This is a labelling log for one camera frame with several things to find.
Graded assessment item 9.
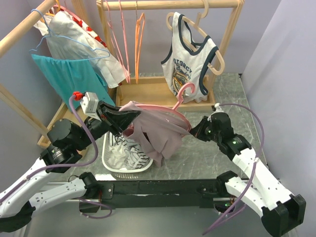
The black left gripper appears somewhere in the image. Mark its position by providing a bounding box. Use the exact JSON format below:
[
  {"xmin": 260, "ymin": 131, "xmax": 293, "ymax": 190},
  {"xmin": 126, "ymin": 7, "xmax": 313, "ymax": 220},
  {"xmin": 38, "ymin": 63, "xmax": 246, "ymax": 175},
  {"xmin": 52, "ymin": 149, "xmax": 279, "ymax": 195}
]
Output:
[{"xmin": 73, "ymin": 99, "xmax": 140, "ymax": 151}]

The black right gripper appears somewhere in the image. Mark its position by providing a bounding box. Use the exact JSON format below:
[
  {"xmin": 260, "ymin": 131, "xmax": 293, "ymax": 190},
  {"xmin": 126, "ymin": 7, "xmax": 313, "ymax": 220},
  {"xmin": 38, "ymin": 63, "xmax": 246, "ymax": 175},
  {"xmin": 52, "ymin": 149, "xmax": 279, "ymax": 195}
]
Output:
[{"xmin": 190, "ymin": 116, "xmax": 221, "ymax": 142}]

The thick pink plastic hanger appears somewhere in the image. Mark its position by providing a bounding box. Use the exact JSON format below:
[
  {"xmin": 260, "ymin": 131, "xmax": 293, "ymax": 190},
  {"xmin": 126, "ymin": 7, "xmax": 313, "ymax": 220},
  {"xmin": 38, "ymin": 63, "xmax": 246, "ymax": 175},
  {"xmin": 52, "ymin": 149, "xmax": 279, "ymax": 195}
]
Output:
[{"xmin": 133, "ymin": 82, "xmax": 196, "ymax": 133}]

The mauve tank top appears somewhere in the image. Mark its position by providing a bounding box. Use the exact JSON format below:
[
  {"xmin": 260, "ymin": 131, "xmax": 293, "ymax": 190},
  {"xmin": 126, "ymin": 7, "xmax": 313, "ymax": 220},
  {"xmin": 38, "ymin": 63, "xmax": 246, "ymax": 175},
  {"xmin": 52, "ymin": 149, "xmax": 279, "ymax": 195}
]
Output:
[{"xmin": 120, "ymin": 101, "xmax": 190, "ymax": 167}]

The black white striped tank top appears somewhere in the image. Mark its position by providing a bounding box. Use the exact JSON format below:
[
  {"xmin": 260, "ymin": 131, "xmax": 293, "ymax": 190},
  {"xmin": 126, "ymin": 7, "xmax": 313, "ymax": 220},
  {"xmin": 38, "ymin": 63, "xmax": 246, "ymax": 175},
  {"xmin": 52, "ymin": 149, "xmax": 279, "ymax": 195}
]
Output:
[{"xmin": 108, "ymin": 134, "xmax": 154, "ymax": 171}]

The orange plastic hanger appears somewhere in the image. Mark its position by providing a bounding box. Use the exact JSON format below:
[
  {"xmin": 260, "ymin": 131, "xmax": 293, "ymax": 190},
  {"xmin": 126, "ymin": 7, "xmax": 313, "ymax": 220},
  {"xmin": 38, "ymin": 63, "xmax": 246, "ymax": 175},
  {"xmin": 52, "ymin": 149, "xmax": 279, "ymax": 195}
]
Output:
[{"xmin": 134, "ymin": 0, "xmax": 145, "ymax": 84}]

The thin pink wire hanger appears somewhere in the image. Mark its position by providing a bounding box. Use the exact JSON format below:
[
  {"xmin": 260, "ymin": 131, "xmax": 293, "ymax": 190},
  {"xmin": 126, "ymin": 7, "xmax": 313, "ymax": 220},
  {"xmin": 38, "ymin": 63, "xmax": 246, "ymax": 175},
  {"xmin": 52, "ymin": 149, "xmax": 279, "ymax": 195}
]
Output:
[{"xmin": 104, "ymin": 0, "xmax": 127, "ymax": 82}]

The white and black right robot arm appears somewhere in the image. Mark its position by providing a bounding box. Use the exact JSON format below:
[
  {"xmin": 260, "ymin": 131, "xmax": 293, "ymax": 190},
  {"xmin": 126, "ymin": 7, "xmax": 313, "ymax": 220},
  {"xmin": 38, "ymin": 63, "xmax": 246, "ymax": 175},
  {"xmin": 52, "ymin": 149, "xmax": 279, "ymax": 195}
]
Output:
[{"xmin": 190, "ymin": 112, "xmax": 306, "ymax": 237}]

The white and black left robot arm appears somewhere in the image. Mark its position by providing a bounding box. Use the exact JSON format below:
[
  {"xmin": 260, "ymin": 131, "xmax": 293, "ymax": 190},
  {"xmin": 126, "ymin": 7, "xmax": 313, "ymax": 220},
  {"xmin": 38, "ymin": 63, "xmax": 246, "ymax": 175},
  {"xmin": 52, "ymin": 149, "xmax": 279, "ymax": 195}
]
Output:
[{"xmin": 0, "ymin": 101, "xmax": 141, "ymax": 233}]

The white navy trimmed tank top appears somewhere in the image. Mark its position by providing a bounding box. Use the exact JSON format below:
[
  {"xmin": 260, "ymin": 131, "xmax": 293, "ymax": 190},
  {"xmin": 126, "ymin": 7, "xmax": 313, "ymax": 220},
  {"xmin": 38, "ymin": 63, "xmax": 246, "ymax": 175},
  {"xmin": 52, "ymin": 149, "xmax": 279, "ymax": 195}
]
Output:
[{"xmin": 161, "ymin": 12, "xmax": 218, "ymax": 103}]

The beige wooden hanger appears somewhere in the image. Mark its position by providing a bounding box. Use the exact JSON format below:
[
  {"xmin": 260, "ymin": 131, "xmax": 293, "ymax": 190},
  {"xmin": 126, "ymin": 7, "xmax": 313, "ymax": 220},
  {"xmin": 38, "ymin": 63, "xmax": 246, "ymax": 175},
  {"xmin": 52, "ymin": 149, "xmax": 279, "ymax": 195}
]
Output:
[{"xmin": 165, "ymin": 0, "xmax": 226, "ymax": 76}]

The pink hanger on left rack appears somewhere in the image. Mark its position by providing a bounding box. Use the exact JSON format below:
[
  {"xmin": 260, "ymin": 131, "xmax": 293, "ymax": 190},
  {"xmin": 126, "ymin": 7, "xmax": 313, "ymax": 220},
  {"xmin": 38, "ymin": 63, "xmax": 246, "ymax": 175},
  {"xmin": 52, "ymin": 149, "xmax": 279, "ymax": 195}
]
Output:
[{"xmin": 59, "ymin": 6, "xmax": 83, "ymax": 27}]

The orange hanger on left rack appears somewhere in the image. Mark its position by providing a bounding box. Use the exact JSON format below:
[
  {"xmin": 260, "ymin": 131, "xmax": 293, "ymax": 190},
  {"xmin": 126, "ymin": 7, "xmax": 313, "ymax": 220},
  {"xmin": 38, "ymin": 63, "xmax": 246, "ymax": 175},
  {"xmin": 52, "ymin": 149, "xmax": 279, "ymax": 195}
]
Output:
[{"xmin": 45, "ymin": 0, "xmax": 61, "ymax": 17}]

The white perforated plastic basket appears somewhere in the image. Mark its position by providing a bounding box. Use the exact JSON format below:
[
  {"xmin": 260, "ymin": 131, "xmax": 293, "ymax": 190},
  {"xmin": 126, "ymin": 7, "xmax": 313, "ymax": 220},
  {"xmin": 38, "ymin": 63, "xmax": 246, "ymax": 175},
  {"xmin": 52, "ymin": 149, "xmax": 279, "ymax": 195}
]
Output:
[{"xmin": 101, "ymin": 132, "xmax": 154, "ymax": 173}]

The wooden back clothes rack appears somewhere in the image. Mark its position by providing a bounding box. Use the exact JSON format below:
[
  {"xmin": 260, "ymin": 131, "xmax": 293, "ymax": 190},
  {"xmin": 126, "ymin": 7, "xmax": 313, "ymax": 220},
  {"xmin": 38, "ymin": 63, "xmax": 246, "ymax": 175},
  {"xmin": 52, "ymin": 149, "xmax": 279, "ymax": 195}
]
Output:
[{"xmin": 96, "ymin": 0, "xmax": 244, "ymax": 112}]

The wooden clothes rack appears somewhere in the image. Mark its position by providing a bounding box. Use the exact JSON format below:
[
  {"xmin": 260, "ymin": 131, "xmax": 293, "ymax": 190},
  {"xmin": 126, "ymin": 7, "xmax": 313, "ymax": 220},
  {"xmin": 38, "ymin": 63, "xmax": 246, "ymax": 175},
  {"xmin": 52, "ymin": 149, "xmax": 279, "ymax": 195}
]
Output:
[
  {"xmin": 0, "ymin": 0, "xmax": 61, "ymax": 153},
  {"xmin": 96, "ymin": 0, "xmax": 244, "ymax": 112}
]

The teal garment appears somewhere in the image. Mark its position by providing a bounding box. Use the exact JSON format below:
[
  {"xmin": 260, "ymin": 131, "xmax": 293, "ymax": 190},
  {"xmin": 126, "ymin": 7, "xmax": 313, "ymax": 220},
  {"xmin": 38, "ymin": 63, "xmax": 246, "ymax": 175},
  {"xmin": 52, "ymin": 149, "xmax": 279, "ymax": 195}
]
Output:
[{"xmin": 32, "ymin": 54, "xmax": 115, "ymax": 109}]

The white red patterned garment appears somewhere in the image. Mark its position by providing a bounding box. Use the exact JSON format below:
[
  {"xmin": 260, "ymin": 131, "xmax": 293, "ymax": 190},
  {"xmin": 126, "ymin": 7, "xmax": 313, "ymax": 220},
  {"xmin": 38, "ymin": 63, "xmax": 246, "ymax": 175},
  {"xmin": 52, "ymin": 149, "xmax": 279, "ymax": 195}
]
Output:
[{"xmin": 33, "ymin": 6, "xmax": 124, "ymax": 87}]

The wooden left clothes rack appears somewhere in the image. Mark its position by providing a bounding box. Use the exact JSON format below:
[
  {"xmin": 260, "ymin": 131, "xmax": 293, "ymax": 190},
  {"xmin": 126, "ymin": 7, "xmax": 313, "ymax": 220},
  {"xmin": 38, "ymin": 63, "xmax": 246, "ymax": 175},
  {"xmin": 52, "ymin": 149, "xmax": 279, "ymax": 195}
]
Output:
[{"xmin": 0, "ymin": 0, "xmax": 61, "ymax": 153}]

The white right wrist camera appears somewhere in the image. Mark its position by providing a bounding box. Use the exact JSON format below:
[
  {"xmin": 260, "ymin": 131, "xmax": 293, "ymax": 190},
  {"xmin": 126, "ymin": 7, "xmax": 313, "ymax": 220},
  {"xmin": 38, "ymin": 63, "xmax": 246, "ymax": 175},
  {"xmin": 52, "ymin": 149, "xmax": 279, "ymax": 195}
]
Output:
[{"xmin": 212, "ymin": 103, "xmax": 224, "ymax": 114}]

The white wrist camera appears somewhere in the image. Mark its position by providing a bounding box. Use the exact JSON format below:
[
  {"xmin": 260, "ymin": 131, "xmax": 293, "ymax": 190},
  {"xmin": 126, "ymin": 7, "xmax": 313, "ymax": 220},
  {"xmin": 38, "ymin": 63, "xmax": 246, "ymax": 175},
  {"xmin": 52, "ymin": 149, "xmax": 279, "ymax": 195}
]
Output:
[
  {"xmin": 73, "ymin": 91, "xmax": 101, "ymax": 121},
  {"xmin": 212, "ymin": 103, "xmax": 224, "ymax": 114}
]

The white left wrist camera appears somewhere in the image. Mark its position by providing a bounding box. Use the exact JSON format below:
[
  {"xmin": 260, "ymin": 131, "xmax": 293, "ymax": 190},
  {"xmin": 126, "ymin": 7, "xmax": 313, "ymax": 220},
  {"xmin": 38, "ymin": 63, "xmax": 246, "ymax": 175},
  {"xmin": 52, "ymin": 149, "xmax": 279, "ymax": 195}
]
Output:
[{"xmin": 73, "ymin": 91, "xmax": 101, "ymax": 121}]

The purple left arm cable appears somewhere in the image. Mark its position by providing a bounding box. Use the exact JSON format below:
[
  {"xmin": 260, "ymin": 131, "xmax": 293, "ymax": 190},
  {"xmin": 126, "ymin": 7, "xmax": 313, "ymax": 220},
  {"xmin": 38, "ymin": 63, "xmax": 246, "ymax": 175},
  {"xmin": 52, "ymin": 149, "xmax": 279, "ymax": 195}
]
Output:
[{"xmin": 0, "ymin": 95, "xmax": 113, "ymax": 219}]

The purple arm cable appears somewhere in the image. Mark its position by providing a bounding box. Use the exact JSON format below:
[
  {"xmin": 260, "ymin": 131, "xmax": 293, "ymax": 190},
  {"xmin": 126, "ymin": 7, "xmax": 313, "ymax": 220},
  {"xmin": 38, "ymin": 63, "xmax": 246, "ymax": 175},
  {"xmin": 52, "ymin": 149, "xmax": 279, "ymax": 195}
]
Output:
[
  {"xmin": 0, "ymin": 95, "xmax": 113, "ymax": 219},
  {"xmin": 202, "ymin": 103, "xmax": 265, "ymax": 236}
]

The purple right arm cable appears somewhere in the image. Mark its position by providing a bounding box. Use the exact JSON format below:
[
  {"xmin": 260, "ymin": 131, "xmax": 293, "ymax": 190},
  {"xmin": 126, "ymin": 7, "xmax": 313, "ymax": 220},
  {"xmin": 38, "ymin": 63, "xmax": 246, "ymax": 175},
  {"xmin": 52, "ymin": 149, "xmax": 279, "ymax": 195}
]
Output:
[{"xmin": 202, "ymin": 103, "xmax": 265, "ymax": 236}]

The blue wire hanger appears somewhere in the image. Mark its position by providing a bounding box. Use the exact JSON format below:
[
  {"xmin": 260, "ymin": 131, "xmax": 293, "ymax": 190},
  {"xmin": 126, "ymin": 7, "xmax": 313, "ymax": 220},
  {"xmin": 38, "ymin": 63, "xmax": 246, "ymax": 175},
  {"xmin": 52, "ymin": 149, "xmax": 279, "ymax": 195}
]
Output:
[{"xmin": 29, "ymin": 9, "xmax": 111, "ymax": 60}]

